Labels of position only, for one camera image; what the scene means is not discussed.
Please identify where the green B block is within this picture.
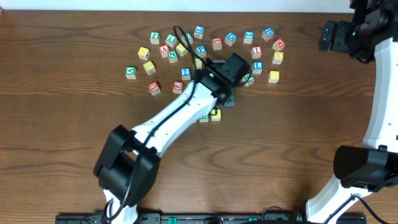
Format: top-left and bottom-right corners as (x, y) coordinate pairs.
(199, 114), (209, 123)

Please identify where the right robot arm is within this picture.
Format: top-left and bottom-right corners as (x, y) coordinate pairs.
(296, 0), (397, 223)

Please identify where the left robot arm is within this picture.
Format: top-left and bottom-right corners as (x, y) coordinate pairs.
(93, 65), (246, 223)

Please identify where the green J block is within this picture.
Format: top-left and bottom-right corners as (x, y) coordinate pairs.
(242, 73), (255, 86)

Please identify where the blue L block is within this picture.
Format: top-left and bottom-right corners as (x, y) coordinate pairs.
(252, 61), (263, 75)

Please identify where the yellow C block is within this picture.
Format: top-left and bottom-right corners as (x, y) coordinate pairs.
(194, 58), (203, 69)

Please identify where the yellow G block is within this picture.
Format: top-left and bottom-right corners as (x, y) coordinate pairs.
(268, 70), (280, 83)

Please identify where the red I block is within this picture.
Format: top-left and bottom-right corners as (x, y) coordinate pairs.
(251, 46), (262, 59)

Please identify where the blue P block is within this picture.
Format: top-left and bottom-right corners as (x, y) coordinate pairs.
(195, 45), (207, 58)

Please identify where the red U block upper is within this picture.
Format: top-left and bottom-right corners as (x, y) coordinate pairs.
(212, 37), (223, 50)

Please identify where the red u block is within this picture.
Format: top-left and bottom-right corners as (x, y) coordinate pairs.
(147, 82), (161, 96)
(212, 37), (223, 50)

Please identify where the blue D block left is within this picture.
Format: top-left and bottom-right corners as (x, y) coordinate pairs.
(224, 32), (236, 46)

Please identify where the blue d block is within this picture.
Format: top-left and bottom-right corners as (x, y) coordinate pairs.
(262, 27), (275, 42)
(224, 32), (236, 46)

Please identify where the red M block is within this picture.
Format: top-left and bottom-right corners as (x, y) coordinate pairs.
(272, 39), (286, 52)

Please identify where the yellow K block right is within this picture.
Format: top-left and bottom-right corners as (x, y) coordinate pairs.
(272, 51), (284, 65)

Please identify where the yellow k block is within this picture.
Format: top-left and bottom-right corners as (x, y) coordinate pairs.
(137, 47), (150, 61)
(272, 51), (284, 65)

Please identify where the blue 5 block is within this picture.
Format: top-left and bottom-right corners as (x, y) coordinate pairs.
(243, 30), (254, 44)

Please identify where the yellow S block upper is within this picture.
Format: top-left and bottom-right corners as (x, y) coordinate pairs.
(175, 44), (188, 57)

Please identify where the yellow s block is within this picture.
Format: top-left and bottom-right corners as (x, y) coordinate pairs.
(175, 44), (188, 57)
(143, 61), (156, 75)

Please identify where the green N block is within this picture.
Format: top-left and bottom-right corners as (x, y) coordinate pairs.
(167, 50), (178, 63)

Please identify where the blue D block right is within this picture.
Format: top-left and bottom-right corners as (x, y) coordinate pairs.
(262, 27), (275, 42)

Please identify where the green Z block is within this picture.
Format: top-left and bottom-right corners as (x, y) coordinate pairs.
(182, 32), (193, 46)

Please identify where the blue block top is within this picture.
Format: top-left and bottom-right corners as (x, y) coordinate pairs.
(194, 26), (205, 39)

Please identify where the red U block lower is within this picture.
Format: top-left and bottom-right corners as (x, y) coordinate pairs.
(147, 82), (161, 96)

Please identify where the red A block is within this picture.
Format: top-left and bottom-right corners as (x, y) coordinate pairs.
(159, 45), (170, 58)

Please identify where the green L block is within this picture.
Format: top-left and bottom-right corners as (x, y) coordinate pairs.
(165, 34), (177, 48)

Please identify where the yellow S block lower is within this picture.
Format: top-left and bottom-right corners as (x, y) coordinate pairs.
(143, 61), (156, 75)

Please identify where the green block top left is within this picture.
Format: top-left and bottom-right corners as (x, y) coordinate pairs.
(150, 32), (160, 45)

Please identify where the green V block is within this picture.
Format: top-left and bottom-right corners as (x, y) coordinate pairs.
(125, 66), (137, 80)

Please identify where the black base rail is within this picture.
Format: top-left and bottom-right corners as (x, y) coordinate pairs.
(55, 212), (368, 224)

